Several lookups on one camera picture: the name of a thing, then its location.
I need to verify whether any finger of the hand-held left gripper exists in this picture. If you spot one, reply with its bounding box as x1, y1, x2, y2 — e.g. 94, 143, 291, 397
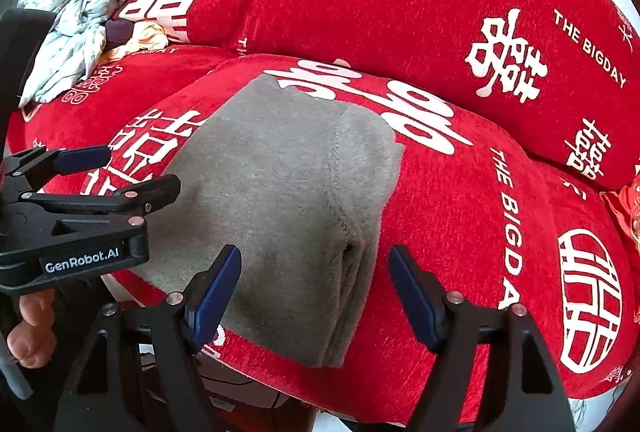
0, 146, 112, 193
20, 174, 182, 215

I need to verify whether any red shiny cloth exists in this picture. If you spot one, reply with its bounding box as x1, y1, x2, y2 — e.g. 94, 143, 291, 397
600, 172, 640, 259

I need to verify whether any red printed sofa seat cover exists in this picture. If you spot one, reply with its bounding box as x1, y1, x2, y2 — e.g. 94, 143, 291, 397
7, 44, 636, 428

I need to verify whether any white grey patterned cloth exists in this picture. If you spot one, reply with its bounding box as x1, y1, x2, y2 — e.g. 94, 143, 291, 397
17, 0, 131, 109

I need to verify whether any red printed sofa back cushion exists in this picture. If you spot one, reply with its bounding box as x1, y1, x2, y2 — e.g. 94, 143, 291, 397
112, 0, 640, 193

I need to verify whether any yellow floral cloth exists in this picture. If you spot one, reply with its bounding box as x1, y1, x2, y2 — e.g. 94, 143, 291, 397
100, 22, 171, 63

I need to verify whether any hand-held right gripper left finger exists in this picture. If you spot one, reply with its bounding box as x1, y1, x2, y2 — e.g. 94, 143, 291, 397
52, 244, 243, 432

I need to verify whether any person's left hand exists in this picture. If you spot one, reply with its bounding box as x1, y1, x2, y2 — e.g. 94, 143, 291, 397
7, 289, 57, 369

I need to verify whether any black chair back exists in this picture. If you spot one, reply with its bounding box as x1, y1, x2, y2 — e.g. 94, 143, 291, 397
0, 9, 56, 113

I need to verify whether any dark maroon cloth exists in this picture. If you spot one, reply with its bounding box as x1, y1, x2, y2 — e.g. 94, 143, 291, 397
105, 19, 136, 48

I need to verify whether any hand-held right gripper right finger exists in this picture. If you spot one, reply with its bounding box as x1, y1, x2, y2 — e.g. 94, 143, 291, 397
389, 244, 576, 432

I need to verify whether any grey knit sweater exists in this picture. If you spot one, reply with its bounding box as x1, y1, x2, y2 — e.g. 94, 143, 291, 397
132, 74, 406, 369

